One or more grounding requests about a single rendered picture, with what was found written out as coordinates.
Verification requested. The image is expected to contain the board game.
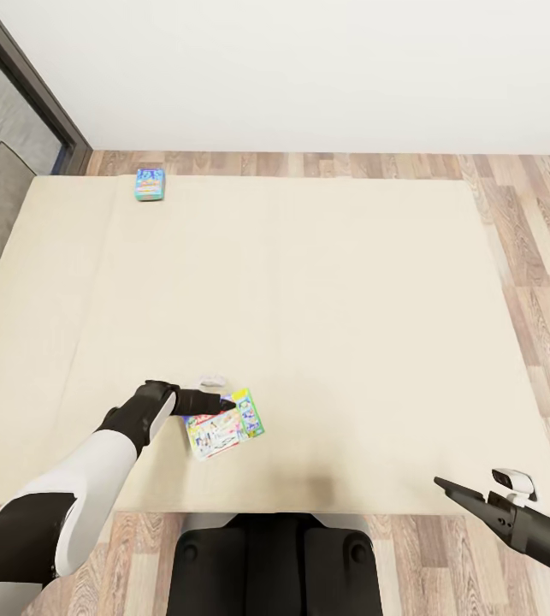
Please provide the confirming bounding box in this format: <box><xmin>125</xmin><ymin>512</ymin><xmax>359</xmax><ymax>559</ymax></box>
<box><xmin>183</xmin><ymin>387</ymin><xmax>265</xmax><ymax>463</ymax></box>
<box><xmin>134</xmin><ymin>169</ymin><xmax>167</xmax><ymax>200</ymax></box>

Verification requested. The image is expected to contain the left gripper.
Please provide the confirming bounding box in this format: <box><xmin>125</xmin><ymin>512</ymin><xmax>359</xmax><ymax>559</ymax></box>
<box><xmin>181</xmin><ymin>389</ymin><xmax>236</xmax><ymax>417</ymax></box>

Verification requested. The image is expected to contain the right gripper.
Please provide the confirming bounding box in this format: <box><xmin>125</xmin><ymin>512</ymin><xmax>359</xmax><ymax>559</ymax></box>
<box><xmin>434</xmin><ymin>477</ymin><xmax>550</xmax><ymax>568</ymax></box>

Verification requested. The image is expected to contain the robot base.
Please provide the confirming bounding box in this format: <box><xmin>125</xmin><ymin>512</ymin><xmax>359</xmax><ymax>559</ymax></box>
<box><xmin>166</xmin><ymin>512</ymin><xmax>383</xmax><ymax>616</ymax></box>

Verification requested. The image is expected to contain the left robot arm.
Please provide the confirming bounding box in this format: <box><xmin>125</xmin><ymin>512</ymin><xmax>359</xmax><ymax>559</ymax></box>
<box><xmin>0</xmin><ymin>372</ymin><xmax>236</xmax><ymax>616</ymax></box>

